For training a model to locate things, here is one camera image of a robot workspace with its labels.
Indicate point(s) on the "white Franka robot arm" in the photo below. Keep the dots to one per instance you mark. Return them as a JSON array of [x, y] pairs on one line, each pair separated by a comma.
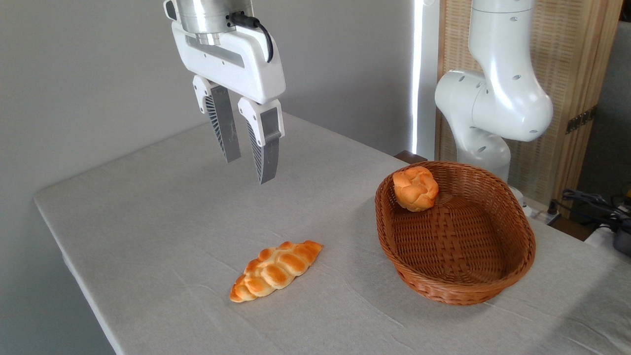
[[503, 98]]

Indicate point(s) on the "white power strip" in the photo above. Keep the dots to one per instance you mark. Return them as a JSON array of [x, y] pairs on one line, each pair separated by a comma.
[[541, 216]]

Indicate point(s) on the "grey device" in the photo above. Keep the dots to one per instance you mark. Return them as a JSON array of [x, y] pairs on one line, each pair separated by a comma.
[[623, 242]]

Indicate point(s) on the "brown oval wicker basket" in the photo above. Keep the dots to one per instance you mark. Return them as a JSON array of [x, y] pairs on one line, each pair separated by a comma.
[[458, 246]]

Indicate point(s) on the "round knotted bread roll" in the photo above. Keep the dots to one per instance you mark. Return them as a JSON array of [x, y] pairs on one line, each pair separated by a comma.
[[415, 188]]

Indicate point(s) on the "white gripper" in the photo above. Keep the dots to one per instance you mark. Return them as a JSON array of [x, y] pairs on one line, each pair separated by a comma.
[[246, 69]]

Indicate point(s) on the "long braided bread loaf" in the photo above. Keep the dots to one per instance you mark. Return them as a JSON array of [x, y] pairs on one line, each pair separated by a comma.
[[275, 270]]

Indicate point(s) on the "wooden bamboo folding screen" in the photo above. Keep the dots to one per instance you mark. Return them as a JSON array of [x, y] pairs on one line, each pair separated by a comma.
[[572, 54]]

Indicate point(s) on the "light grey tablecloth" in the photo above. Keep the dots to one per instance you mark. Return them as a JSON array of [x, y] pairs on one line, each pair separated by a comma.
[[197, 222]]

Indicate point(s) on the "dark brown wooden furniture corner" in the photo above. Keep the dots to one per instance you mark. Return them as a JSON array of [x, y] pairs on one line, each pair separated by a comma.
[[410, 157]]

